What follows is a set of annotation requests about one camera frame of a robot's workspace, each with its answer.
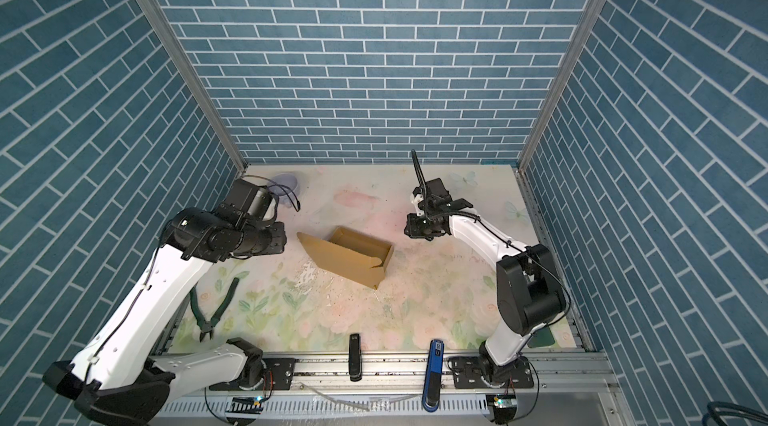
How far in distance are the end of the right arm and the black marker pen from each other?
316 mm

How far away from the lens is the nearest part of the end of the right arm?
664 mm

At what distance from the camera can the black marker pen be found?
733 millimetres
